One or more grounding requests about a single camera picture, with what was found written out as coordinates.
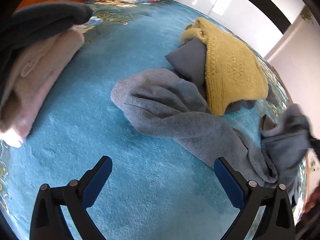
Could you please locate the folded pink beige garment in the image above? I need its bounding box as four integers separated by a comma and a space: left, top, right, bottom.
1, 28, 85, 148

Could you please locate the hanging green plant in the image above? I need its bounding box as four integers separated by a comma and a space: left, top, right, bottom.
300, 5, 312, 22

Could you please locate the person right hand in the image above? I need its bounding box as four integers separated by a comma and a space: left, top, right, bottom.
303, 184, 320, 215

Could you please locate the grey sweatshirt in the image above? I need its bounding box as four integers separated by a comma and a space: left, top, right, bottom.
111, 68, 311, 204

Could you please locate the folded dark grey garment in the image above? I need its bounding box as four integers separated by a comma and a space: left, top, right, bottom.
1, 1, 93, 95

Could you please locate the yellow knitted sweater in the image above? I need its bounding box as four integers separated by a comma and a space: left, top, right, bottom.
180, 18, 268, 116

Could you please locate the white black wardrobe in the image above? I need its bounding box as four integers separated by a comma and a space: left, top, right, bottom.
173, 0, 305, 56

